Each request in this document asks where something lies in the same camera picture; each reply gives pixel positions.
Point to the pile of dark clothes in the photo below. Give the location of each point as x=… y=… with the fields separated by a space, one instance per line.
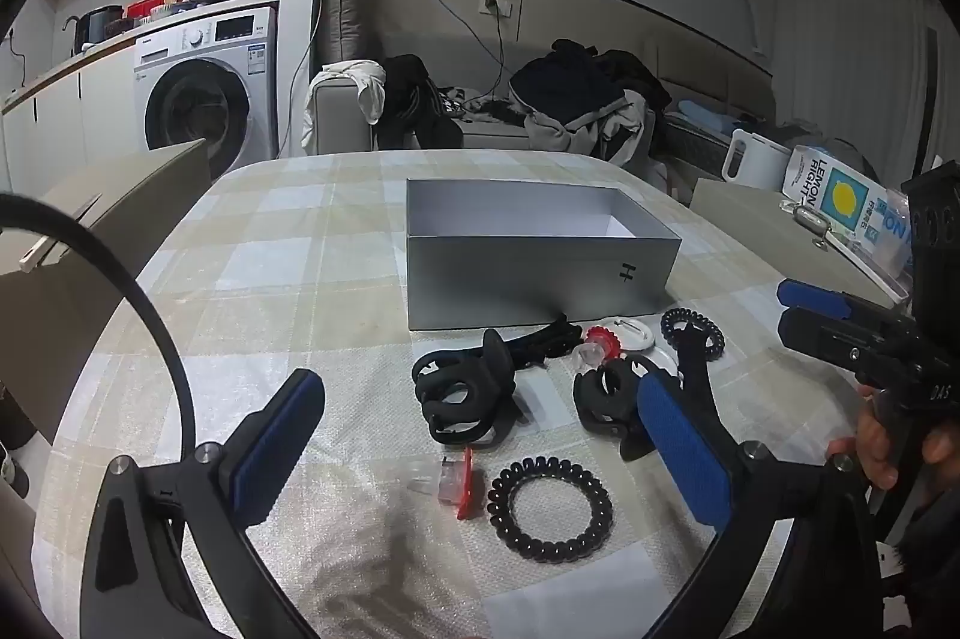
x=570 y=84

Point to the white washing machine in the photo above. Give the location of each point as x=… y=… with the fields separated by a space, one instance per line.
x=225 y=39

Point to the light blue cloth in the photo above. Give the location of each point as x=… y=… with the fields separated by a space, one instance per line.
x=705 y=114

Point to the grey sofa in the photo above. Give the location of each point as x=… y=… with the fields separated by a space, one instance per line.
x=487 y=136

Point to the person's right forearm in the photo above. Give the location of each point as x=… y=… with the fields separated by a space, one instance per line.
x=930 y=556

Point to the white kitchen counter cabinet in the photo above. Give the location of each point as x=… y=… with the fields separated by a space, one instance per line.
x=52 y=114

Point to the white electric kettle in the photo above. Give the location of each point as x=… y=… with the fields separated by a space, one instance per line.
x=761 y=159

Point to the small clear container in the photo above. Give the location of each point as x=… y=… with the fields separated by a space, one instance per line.
x=806 y=217

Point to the beige side table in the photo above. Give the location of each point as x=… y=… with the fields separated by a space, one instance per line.
x=750 y=219

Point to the white curtain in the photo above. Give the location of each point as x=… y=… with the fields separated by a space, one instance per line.
x=847 y=69

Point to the black electric kettle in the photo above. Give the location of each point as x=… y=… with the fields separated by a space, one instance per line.
x=97 y=24

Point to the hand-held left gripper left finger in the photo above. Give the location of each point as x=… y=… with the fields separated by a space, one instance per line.
x=277 y=444

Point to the grey pillow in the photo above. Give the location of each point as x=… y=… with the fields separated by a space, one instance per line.
x=349 y=16

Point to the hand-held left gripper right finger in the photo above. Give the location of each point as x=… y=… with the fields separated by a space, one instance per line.
x=682 y=444

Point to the white round badge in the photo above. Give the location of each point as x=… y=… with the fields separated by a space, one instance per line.
x=634 y=335
x=654 y=360

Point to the black striped garment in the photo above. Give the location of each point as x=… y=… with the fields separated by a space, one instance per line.
x=409 y=99

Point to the long black hair clip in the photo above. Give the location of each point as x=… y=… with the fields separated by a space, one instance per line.
x=540 y=343

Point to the grey cardboard box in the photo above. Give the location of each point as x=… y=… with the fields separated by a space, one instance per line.
x=525 y=279

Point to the black hair claw clip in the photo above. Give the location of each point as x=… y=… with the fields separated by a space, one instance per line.
x=600 y=406
x=457 y=399

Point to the white wall outlet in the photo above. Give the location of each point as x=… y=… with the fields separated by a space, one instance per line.
x=504 y=9

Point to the person's right hand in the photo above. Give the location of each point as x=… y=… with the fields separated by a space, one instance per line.
x=877 y=451

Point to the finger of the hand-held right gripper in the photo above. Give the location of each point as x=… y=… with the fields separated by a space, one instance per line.
x=814 y=298
x=817 y=339

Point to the grey mattress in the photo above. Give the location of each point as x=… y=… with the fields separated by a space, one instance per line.
x=697 y=140

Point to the red clear hair clip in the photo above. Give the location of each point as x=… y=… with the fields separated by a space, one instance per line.
x=465 y=489
x=600 y=339

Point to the white garment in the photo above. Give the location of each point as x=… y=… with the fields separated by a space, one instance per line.
x=352 y=80

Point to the lemon drink carton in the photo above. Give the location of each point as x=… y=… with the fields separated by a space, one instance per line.
x=840 y=200

